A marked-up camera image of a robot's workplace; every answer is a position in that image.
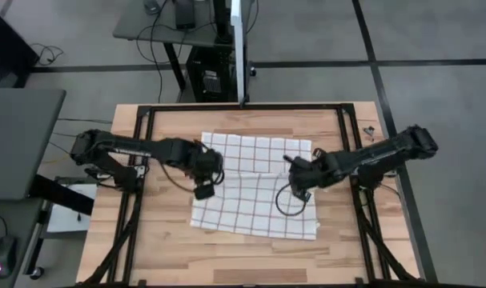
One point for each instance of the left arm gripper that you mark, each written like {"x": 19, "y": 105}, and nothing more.
{"x": 206, "y": 164}

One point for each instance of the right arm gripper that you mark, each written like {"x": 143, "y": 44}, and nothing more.
{"x": 306, "y": 172}

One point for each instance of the white red-checked towel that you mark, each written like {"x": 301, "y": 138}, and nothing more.
{"x": 250, "y": 200}

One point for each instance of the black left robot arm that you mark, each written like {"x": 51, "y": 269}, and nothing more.
{"x": 122, "y": 146}

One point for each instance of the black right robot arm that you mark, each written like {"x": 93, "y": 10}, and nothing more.
{"x": 370, "y": 156}

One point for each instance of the small black clip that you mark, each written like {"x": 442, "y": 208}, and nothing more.
{"x": 370, "y": 130}

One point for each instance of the black caster wheel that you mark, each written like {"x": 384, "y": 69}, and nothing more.
{"x": 37, "y": 273}
{"x": 253, "y": 72}

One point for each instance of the black computer tower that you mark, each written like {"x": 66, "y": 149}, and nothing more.
{"x": 202, "y": 68}

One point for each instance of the grey desk with black leg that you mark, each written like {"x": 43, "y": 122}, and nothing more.
{"x": 202, "y": 36}

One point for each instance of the black desk foot bar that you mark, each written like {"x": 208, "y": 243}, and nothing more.
{"x": 62, "y": 196}

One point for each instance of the black power adapter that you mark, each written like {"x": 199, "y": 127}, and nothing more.
{"x": 184, "y": 16}

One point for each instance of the white flat board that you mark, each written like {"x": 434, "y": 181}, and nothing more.
{"x": 66, "y": 220}

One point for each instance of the small grey device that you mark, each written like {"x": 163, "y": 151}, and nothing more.
{"x": 151, "y": 6}

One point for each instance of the dark grey desk top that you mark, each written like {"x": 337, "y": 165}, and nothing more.
{"x": 18, "y": 144}

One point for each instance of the grey desk surface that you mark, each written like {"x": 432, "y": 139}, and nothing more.
{"x": 22, "y": 224}

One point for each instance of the black computer mouse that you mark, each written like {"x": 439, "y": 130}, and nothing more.
{"x": 2, "y": 256}

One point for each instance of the black cabinet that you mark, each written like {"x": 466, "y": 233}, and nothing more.
{"x": 6, "y": 44}

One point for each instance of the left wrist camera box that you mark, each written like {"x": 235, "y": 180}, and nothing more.
{"x": 204, "y": 192}

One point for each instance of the black aluminium table frame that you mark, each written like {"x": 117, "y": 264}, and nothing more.
{"x": 246, "y": 107}

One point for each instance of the white upright post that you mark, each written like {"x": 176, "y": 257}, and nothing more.
{"x": 238, "y": 52}

